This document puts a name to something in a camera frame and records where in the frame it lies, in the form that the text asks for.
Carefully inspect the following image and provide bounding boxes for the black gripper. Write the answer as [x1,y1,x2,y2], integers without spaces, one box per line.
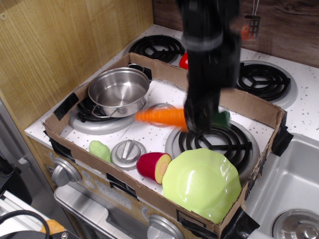
[184,37,241,132]

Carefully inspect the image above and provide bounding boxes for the orange toy carrot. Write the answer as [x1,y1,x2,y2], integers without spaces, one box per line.
[134,108,231,132]

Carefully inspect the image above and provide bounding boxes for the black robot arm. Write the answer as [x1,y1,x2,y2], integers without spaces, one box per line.
[177,0,241,132]

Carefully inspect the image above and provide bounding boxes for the light green plastic plate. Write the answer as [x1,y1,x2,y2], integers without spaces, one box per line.
[162,148,242,224]

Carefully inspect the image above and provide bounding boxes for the grey centre stove knob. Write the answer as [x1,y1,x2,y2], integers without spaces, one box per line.
[149,103,176,127]

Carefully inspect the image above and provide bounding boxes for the grey stove knob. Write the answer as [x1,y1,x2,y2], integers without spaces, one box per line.
[111,140,146,170]
[149,103,176,127]

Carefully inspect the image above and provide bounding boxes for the red white toy radish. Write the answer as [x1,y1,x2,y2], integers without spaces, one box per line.
[179,52,188,70]

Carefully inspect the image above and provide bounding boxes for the front right black burner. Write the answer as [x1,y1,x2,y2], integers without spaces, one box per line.
[165,121,261,185]

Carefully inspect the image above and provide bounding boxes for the black burner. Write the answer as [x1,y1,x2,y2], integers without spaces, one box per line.
[236,60,298,109]
[128,35,185,63]
[165,121,261,185]
[69,98,134,135]

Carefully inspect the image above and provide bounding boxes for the red toy fruit half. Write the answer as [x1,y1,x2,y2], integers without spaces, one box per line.
[136,152,171,184]

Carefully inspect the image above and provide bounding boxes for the back left black burner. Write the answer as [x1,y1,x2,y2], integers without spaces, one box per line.
[128,35,185,63]

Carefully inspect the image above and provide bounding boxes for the back right black burner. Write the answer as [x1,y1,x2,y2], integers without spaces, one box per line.
[236,60,298,109]

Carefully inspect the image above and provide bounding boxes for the stainless steel pot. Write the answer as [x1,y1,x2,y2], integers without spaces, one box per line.
[88,66,150,119]

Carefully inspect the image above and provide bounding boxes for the grey front stove knob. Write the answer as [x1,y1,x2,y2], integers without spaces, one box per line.
[111,140,146,170]

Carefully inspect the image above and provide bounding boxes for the hanging metal spatula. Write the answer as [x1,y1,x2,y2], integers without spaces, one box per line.
[241,0,261,41]

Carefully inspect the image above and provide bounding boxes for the light green toy vegetable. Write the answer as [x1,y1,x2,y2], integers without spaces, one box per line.
[89,140,111,163]

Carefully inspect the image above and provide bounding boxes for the grey sink basin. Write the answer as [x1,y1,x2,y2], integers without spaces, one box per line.
[245,134,319,239]

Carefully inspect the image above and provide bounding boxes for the front left black burner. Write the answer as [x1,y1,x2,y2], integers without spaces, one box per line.
[69,98,134,135]

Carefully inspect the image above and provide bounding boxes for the right grey oven knob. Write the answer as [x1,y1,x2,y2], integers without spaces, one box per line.
[147,214,184,239]

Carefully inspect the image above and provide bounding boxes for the grey oven knob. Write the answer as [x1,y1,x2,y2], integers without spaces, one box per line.
[52,157,82,187]
[147,214,184,239]

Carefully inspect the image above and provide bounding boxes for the silver oven door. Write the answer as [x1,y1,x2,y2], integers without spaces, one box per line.
[54,185,148,239]

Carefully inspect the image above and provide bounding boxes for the left grey oven knob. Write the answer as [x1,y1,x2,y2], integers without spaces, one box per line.
[52,157,82,187]

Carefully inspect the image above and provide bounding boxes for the metal sink drain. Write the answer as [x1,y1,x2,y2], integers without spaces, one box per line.
[272,209,319,239]

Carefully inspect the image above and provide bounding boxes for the orange cloth piece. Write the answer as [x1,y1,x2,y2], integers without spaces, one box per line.
[46,219,65,235]

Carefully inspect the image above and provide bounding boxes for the black cable loop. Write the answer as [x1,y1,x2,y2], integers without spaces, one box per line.
[0,210,50,239]

